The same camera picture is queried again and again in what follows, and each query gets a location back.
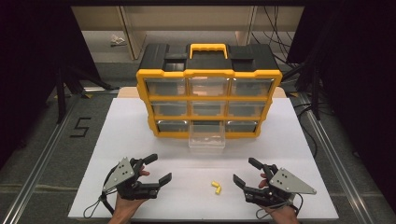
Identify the black metal stand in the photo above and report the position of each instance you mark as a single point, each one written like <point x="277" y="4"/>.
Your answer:
<point x="315" y="93"/>
<point x="62" y="93"/>

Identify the grid of clear drawers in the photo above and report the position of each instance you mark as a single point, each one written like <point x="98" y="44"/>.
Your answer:
<point x="169" y="109"/>

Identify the beige shelf unit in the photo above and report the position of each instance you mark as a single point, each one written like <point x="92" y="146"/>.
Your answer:
<point x="186" y="21"/>

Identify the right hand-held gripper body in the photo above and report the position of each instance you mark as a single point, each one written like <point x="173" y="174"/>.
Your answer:
<point x="288" y="183"/>

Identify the crumpled white paper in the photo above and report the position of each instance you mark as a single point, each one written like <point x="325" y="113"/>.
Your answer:
<point x="117" y="40"/>

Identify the yellow foam earplug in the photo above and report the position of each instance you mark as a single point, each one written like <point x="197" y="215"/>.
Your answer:
<point x="218" y="190"/>
<point x="214" y="184"/>

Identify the dark curtain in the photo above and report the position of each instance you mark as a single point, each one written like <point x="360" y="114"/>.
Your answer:
<point x="358" y="77"/>
<point x="28" y="62"/>

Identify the person's left hand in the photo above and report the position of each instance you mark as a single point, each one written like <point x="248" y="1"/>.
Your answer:
<point x="129" y="203"/>

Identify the yellow black organizer cabinet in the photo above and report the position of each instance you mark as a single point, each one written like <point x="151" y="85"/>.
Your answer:
<point x="208" y="63"/>

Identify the metal floor rail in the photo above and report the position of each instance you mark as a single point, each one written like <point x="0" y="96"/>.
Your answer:
<point x="37" y="168"/>
<point x="339" y="161"/>

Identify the white table cover board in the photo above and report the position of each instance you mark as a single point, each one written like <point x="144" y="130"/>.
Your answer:
<point x="130" y="146"/>

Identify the clear plastic drawer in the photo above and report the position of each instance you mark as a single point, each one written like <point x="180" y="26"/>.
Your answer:
<point x="206" y="138"/>

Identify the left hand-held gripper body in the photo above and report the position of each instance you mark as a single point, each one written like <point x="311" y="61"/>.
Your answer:
<point x="123" y="172"/>

